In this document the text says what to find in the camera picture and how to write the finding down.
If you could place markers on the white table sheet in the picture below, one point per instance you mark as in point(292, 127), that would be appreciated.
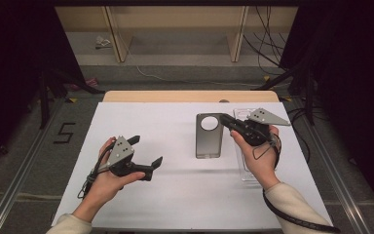
point(159, 130)

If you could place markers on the pink object on floor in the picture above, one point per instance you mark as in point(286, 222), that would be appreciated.
point(91, 82)

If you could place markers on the black metal stand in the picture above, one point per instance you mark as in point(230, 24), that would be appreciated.
point(44, 97)
point(310, 97)

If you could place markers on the black curtain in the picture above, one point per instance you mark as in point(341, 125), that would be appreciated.
point(9, 48)
point(354, 65)

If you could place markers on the clear plastic tray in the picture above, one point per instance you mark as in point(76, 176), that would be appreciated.
point(251, 174)

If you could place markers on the crumpled white paper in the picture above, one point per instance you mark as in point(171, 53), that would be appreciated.
point(103, 42)

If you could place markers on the light wooden shelf unit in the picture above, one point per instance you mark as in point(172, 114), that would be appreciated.
point(175, 16)

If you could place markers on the yellow tape piece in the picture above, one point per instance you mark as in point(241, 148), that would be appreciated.
point(286, 98)
point(267, 78)
point(72, 100)

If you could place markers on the person's left hand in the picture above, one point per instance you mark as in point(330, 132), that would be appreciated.
point(107, 191)

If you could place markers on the person's right hand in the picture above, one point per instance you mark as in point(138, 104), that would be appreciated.
point(263, 162)

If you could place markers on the silver phone case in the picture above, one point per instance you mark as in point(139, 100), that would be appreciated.
point(209, 143)

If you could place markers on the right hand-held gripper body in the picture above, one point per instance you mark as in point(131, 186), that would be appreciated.
point(256, 133)

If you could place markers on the metal floor rail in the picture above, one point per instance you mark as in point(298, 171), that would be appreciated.
point(331, 169)
point(22, 169)

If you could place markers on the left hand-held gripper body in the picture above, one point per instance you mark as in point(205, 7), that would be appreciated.
point(120, 152)

